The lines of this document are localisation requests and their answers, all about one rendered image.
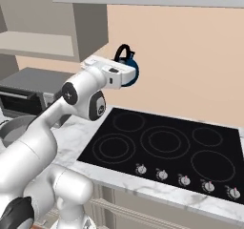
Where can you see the beige open wall cabinet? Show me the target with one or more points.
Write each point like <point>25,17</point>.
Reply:
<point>38,23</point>

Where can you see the silver hob knob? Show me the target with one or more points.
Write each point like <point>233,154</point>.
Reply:
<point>207,186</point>
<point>233,192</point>
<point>141,169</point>
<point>162,175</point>
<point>184,180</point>

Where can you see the beige drawer front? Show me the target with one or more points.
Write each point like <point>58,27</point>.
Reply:
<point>165,212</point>

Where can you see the grey pot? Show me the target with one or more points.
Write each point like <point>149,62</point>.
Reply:
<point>14,129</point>

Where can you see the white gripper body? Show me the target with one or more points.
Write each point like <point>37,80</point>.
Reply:
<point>127,72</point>

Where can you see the black glass hob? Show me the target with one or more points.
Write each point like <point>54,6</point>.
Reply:
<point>165,140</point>

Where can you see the grey toaster oven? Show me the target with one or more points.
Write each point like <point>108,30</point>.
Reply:
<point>25,89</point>

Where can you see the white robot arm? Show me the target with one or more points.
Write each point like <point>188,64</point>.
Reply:
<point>35,150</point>

